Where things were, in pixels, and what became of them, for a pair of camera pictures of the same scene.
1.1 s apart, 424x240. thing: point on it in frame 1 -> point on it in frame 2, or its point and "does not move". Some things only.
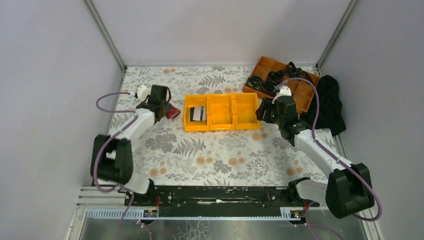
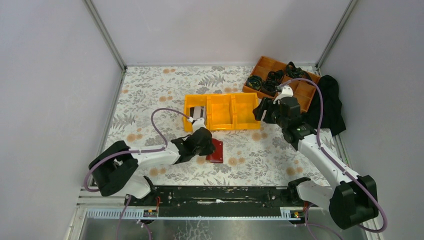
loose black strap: x=292 y=71 does not move
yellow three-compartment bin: x=221 y=112 does not move
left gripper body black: x=165 y=106 -> x=206 y=150
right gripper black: x=260 y=111 does not move
